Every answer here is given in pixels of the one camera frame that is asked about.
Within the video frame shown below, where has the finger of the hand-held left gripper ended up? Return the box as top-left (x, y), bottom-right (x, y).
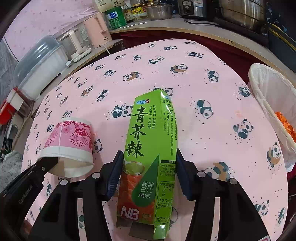
top-left (21, 157), bottom-right (59, 184)

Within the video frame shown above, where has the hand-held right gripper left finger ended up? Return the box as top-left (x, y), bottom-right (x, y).
top-left (28, 150), bottom-right (125, 241)

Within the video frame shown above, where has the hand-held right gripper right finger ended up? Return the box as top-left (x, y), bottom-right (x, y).
top-left (176, 149), bottom-right (271, 241)

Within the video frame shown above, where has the pink printed paper cup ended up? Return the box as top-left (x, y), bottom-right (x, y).
top-left (37, 117), bottom-right (95, 178)

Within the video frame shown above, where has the green printed carton box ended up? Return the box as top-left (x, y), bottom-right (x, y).
top-left (117, 88), bottom-right (180, 240)

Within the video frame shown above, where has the orange crinkled snack wrapper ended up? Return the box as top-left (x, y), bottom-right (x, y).
top-left (275, 111), bottom-right (296, 141)

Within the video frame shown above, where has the trash bin with white bag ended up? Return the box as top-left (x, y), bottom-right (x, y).
top-left (248, 63), bottom-right (296, 172)

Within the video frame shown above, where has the red and white box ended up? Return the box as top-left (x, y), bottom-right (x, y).
top-left (0, 86), bottom-right (31, 125)

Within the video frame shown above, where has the pink panda print tablecloth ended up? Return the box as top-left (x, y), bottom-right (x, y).
top-left (22, 38), bottom-right (289, 241)

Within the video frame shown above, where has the clear plastic lidded container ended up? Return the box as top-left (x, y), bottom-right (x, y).
top-left (13, 35), bottom-right (68, 100)

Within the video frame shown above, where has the glass kettle with white base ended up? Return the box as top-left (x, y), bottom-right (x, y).
top-left (60, 27), bottom-right (93, 63)

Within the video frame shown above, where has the pink electric kettle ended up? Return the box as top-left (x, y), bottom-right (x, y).
top-left (83, 11), bottom-right (113, 48)

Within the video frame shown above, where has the grey counter shelf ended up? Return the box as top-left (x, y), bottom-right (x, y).
top-left (109, 13), bottom-right (270, 47)

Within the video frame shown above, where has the green tissue pack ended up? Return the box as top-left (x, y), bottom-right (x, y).
top-left (106, 6), bottom-right (127, 30)

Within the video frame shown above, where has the black induction cooker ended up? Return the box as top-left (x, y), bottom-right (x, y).
top-left (213, 17), bottom-right (270, 46)

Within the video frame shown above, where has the dark sauce bottle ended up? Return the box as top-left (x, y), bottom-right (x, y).
top-left (123, 5), bottom-right (134, 23)

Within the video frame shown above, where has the yellow label jar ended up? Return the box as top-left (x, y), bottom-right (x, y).
top-left (132, 7), bottom-right (145, 22)

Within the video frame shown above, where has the small steel pot with lid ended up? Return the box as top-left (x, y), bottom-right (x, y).
top-left (144, 2), bottom-right (174, 20)

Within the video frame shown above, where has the beige carton box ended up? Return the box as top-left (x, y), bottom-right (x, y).
top-left (93, 0), bottom-right (126, 13)

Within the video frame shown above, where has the steel rice cooker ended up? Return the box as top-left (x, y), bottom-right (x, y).
top-left (179, 0), bottom-right (209, 19)

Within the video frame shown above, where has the large steel steamer pot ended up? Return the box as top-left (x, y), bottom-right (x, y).
top-left (218, 0), bottom-right (267, 31)

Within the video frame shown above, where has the blue leaf print curtain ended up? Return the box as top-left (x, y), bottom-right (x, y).
top-left (264, 0), bottom-right (296, 31)

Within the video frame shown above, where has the pink dotted wall cloth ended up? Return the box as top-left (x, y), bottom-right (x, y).
top-left (4, 0), bottom-right (100, 61)

